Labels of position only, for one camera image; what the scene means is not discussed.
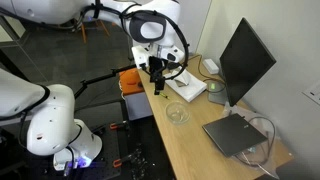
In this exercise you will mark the orange box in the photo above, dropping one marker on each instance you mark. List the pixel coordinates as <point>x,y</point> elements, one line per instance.
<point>131,82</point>

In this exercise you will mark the yellow-green highlighter marker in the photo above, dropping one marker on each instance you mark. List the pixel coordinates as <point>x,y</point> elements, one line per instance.
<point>164,96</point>

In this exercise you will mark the black computer monitor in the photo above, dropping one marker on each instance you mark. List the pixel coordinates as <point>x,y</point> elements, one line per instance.
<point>245,61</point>

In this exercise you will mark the black camera mount rod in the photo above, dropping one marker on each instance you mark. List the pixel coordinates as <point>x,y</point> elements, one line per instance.
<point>100,78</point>

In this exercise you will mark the white power adapter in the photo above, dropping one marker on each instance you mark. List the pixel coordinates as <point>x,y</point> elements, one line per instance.
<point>210,66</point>

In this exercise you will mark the grey monitor stand base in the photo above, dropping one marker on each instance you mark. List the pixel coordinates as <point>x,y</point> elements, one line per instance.
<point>216,95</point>

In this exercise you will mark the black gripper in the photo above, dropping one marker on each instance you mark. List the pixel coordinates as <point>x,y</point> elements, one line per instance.
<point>156,65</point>

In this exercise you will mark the orange wooden stool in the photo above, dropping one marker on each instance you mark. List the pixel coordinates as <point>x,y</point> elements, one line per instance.
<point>84,33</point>

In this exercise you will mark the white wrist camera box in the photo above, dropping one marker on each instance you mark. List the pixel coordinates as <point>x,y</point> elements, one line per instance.
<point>140,57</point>

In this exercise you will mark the white flat cardboard box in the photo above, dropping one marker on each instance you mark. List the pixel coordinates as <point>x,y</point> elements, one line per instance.
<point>188,86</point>

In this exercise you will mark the clear glass bowl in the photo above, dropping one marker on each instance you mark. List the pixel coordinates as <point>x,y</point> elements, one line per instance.
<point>177,112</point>

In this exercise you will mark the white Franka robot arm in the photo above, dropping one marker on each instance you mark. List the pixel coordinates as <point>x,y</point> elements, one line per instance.
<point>50,116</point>

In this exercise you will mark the white cabinet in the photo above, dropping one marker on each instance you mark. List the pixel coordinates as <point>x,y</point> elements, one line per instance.
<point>140,106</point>

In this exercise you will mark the dark grey closed laptop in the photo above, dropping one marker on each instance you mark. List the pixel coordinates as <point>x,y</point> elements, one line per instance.
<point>233,134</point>

